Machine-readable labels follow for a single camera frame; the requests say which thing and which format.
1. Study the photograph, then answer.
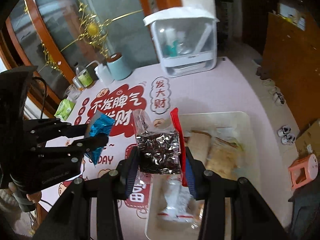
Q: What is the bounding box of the white red snack bag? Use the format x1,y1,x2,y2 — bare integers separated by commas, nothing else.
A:
157,174,194,223

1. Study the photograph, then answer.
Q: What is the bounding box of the dark snack red-edged bag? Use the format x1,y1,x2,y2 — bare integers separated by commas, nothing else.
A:
132,107,187,186

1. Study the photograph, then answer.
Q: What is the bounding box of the blue biscuit packet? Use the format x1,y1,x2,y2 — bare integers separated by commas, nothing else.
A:
85,111,115,165

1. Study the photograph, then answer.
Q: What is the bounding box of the large yellow cracker bag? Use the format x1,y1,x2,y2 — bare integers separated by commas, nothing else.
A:
205,131,245,180

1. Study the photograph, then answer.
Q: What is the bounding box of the green tissue pack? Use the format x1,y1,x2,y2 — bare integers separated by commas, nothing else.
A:
54,99,75,121

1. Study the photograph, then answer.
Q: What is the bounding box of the beige wafer biscuit pack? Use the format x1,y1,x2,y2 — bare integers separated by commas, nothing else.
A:
187,130,212,165

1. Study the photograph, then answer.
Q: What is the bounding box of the clear drinking glass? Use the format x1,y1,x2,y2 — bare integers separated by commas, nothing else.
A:
65,84,81,102

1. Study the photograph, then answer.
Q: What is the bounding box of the small metal tin can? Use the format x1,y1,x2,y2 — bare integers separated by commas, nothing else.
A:
73,76,84,91

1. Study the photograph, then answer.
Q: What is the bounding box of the white plastic storage bin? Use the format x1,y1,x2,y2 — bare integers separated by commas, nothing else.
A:
145,112,261,239

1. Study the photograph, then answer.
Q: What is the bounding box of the green label glass bottle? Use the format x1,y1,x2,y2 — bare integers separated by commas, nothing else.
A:
74,63,94,88

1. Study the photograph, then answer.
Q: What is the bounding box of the white squeeze bottle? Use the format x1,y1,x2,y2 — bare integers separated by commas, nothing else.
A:
86,60,114,86

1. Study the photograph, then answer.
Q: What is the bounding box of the light blue canister wooden lid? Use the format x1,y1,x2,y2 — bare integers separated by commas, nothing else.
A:
107,53,132,81

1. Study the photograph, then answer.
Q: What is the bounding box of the pink printed tablecloth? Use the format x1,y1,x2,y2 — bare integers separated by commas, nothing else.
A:
39,56,288,240

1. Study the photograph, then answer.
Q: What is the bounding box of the white black sneaker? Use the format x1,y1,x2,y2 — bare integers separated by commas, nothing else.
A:
277,125,291,137
281,133,296,145

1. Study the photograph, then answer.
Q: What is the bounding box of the wooden glass door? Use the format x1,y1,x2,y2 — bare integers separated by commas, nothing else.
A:
1,0,182,108

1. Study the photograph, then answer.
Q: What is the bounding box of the pink plastic stool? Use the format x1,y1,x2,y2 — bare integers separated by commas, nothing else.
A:
288,153,319,190

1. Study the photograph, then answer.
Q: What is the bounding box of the cardboard box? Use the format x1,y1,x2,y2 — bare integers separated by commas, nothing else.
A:
296,119,320,158

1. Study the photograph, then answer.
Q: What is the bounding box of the white lidded organizer box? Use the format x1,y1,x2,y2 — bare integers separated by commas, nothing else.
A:
143,7,219,77

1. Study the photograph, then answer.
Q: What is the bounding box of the wooden cabinet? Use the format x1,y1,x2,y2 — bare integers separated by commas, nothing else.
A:
262,14,319,131

